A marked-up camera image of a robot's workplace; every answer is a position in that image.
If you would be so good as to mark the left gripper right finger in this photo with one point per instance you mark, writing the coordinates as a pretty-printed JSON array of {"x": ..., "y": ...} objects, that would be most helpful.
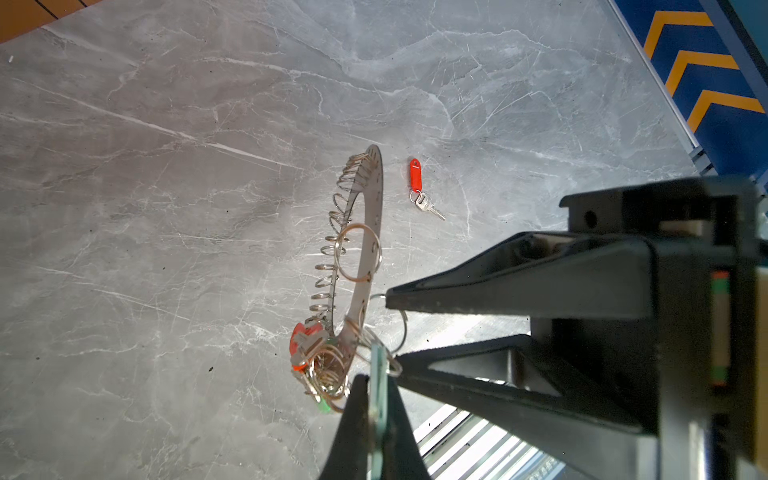
[{"x": 401, "y": 457}]

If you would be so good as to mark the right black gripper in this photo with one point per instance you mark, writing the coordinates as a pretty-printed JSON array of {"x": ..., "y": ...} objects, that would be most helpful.
[{"x": 657, "y": 300}]

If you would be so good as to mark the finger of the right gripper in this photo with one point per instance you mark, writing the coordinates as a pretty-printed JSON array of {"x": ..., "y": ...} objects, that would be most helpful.
[{"x": 519, "y": 385}]

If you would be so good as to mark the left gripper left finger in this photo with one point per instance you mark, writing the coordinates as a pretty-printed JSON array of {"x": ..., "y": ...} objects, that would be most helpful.
[{"x": 348, "y": 457}]

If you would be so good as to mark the pale green key tag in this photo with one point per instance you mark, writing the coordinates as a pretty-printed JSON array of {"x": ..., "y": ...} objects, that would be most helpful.
[{"x": 377, "y": 409}]

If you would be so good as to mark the bunch of coloured key tags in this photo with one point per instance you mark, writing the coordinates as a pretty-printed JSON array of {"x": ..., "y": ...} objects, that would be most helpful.
[{"x": 319, "y": 365}]

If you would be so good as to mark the red tag with small key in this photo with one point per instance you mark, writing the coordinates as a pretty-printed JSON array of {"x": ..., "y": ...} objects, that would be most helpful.
[{"x": 417, "y": 195}]

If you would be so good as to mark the aluminium rail frame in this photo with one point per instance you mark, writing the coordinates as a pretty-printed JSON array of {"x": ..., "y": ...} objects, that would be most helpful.
[{"x": 455, "y": 444}]

